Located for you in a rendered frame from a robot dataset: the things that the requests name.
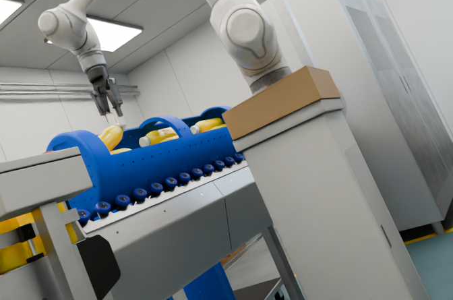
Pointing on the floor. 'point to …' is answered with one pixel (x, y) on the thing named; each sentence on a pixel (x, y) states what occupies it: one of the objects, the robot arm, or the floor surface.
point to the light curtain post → (294, 32)
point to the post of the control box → (61, 252)
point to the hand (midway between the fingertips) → (116, 120)
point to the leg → (282, 263)
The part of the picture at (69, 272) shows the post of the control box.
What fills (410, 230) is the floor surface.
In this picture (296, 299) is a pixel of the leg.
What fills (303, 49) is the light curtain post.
